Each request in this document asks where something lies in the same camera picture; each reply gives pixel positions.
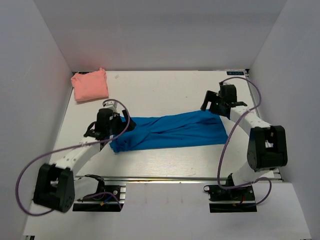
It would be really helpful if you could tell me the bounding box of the blue t-shirt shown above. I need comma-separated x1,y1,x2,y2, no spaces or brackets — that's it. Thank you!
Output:
110,110,228,153

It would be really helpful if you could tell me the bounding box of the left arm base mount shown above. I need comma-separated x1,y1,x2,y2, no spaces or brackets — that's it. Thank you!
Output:
72,184,126,213

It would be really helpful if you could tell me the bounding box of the folded pink t-shirt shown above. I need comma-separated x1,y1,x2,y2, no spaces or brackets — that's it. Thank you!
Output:
70,68,109,103

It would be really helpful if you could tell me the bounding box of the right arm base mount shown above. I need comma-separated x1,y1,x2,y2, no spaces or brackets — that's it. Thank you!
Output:
203,185,257,213

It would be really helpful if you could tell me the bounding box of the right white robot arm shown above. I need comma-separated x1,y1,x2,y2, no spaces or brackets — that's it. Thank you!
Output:
200,84,288,200

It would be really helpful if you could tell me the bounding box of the blue label sticker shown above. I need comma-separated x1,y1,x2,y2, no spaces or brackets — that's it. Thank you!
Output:
226,71,245,76

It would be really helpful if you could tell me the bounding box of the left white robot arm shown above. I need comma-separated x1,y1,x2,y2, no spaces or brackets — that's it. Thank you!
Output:
33,108,136,213

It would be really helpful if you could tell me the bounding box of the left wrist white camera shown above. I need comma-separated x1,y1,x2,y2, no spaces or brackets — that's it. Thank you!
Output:
102,100,118,114

